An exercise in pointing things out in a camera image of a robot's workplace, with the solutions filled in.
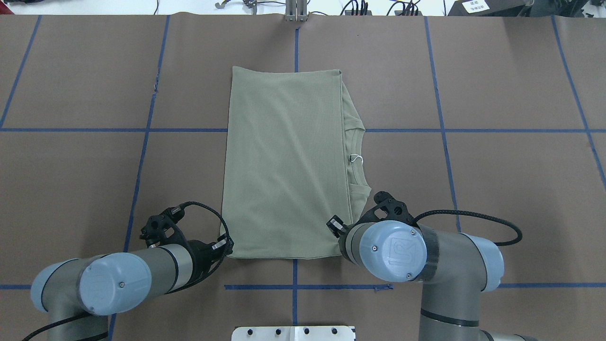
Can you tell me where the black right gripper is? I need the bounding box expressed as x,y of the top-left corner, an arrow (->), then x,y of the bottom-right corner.
327,215 -> 350,238

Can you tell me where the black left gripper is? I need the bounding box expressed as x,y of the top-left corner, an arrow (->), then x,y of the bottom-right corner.
189,239 -> 234,280

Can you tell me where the sage green long-sleeve shirt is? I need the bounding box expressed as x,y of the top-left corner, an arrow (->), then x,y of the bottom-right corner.
222,66 -> 372,260

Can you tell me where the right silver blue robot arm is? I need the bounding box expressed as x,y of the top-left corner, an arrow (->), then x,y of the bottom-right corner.
327,216 -> 533,341

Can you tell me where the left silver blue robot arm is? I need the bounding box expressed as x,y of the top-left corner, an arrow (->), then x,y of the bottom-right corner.
25,235 -> 233,341

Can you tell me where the white shirt tag loop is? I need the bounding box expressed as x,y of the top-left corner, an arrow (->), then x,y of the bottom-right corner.
348,154 -> 364,165

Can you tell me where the black box with label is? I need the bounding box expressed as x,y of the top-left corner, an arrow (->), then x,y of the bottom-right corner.
446,0 -> 535,17

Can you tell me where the black robot cable left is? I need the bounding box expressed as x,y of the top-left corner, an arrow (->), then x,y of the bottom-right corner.
21,201 -> 235,341

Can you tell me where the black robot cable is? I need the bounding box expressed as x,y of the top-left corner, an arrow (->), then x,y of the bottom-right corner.
412,210 -> 523,247
21,201 -> 235,341

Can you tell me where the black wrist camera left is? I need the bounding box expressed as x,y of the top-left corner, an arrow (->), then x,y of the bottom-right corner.
139,206 -> 187,248

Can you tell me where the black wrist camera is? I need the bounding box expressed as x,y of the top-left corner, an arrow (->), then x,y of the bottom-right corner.
356,191 -> 418,227
139,206 -> 187,248

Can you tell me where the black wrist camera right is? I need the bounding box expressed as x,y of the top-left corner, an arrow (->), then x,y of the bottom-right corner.
356,191 -> 418,227

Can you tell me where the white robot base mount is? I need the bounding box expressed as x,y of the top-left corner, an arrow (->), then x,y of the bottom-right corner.
231,325 -> 356,341

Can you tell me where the black robot cable right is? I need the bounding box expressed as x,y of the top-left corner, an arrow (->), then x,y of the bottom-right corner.
412,210 -> 523,247

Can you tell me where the aluminium frame post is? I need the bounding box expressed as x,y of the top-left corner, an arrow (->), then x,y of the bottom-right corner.
284,0 -> 309,22

